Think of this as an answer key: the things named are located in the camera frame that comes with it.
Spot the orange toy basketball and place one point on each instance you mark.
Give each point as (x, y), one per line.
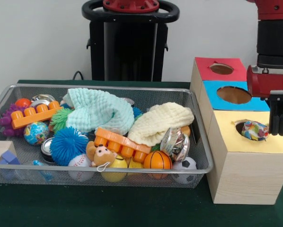
(158, 159)

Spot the crushed silver foil can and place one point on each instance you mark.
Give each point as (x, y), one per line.
(175, 144)

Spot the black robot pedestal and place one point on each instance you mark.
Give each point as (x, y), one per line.
(122, 59)

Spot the orange toy building brick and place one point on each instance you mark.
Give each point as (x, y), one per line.
(117, 140)
(32, 116)

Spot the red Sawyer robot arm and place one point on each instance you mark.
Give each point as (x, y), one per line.
(274, 35)

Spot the toy soccer ball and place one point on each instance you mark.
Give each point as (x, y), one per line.
(187, 165)

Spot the colourful confetti paper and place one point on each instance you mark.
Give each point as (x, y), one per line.
(253, 130)

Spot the cream knitted cloth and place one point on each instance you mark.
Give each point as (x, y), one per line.
(160, 123)

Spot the dark green table cloth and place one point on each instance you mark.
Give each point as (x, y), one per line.
(132, 208)

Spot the wooden box with three holes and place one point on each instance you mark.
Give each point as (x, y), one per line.
(245, 175)

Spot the light blue knitted cloth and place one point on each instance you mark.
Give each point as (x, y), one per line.
(96, 111)

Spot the brown plush monkey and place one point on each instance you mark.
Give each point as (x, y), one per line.
(101, 154)

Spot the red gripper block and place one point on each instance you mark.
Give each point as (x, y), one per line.
(267, 82)

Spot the large blue spiky ball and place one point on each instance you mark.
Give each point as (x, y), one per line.
(68, 144)

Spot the shallow metal mesh bin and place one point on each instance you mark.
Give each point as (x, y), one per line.
(61, 182)

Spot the small globe ball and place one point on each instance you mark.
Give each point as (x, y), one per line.
(36, 133)

